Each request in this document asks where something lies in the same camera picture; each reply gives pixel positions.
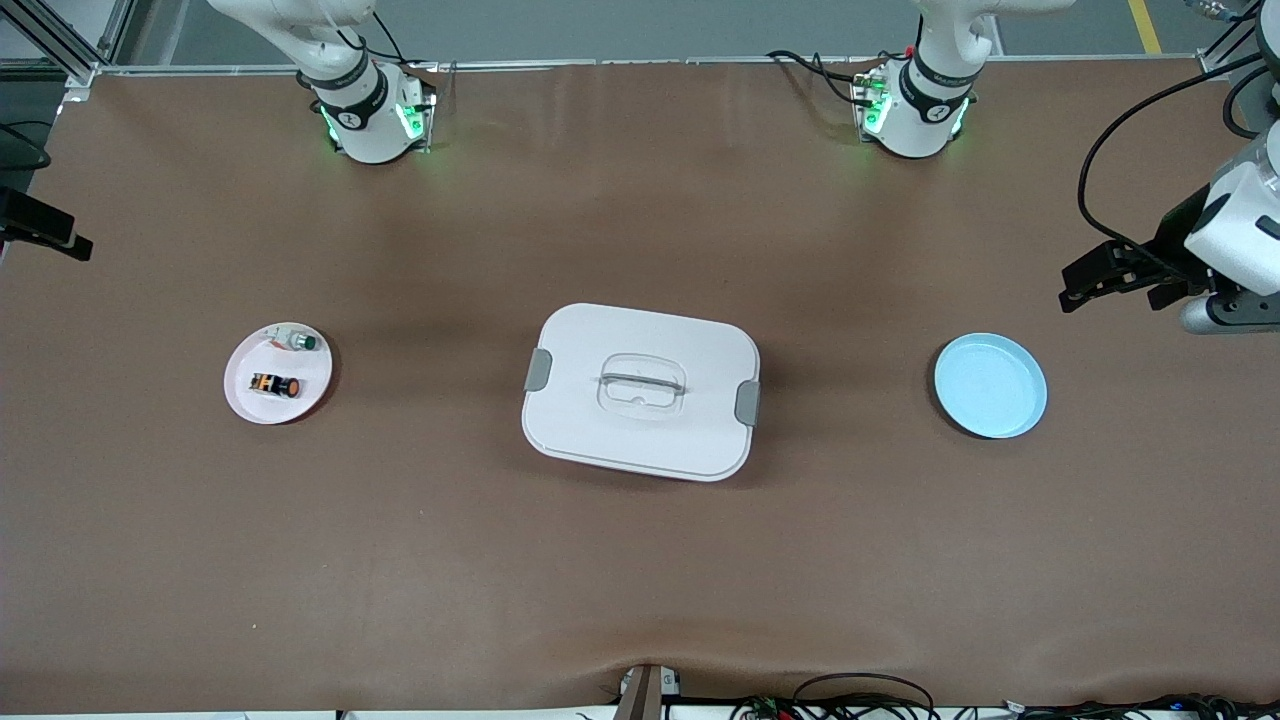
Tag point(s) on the clear table edge rail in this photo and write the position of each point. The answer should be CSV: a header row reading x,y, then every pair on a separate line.
x,y
640,63

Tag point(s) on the brown camera mount bracket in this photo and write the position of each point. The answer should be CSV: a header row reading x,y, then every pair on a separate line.
x,y
645,695

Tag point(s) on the aluminium frame profile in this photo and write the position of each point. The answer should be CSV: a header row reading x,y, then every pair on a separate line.
x,y
1212,66
70,50

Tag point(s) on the pink round plate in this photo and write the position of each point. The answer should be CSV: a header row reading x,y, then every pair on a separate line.
x,y
260,410

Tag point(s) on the orange push-button switch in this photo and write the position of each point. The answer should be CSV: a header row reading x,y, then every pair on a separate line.
x,y
278,385

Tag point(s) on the grey box latch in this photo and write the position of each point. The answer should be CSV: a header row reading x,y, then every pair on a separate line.
x,y
538,370
747,402

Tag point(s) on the light blue round plate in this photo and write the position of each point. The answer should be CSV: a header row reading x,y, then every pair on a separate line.
x,y
990,390

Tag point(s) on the white lidded storage box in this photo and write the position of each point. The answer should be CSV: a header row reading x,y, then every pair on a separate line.
x,y
640,440

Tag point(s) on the brown table mat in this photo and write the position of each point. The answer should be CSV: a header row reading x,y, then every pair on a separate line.
x,y
640,560

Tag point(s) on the green push-button switch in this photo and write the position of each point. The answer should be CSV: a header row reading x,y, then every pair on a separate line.
x,y
298,341

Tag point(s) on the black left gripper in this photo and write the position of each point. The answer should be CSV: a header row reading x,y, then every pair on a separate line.
x,y
1167,243

